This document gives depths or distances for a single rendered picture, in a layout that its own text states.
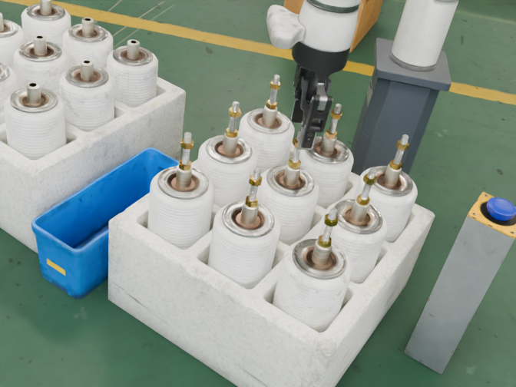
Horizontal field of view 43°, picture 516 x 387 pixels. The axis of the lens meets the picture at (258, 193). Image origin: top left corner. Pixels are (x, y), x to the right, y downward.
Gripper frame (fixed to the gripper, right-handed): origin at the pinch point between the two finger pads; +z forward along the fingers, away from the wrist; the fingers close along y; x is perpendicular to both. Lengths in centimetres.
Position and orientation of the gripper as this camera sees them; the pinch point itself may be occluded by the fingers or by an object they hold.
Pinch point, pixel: (302, 127)
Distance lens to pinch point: 96.3
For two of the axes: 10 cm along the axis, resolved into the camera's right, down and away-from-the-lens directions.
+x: -9.8, -0.6, -1.7
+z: -1.5, 7.7, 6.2
